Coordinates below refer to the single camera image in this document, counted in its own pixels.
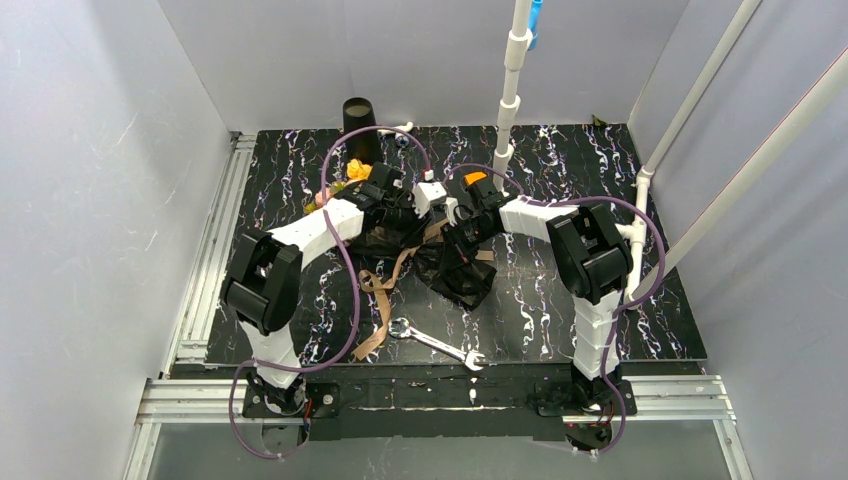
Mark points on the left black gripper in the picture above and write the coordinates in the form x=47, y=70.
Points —
x=403, y=216

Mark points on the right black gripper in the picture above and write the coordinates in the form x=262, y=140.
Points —
x=457, y=232

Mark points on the tan satin ribbon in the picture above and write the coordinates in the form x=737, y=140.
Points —
x=381, y=291

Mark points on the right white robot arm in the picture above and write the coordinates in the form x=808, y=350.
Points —
x=590, y=255

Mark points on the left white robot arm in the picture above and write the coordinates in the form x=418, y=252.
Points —
x=263, y=282

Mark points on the black cone vase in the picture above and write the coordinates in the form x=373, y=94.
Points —
x=365, y=147

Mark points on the orange tape measure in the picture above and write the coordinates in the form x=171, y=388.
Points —
x=473, y=177

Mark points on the small white pipe fitting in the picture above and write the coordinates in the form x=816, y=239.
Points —
x=399, y=134

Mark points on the silver combination wrench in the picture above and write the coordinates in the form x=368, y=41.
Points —
x=401, y=328

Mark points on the blue clip on pipe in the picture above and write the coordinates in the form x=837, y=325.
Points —
x=533, y=18

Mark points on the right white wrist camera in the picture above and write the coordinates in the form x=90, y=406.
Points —
x=451, y=209

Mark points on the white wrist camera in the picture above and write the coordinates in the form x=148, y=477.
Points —
x=428, y=193
x=451, y=209

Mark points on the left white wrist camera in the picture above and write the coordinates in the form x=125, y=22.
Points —
x=428, y=193

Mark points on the white pvc pipe frame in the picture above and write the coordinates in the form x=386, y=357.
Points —
x=783, y=243

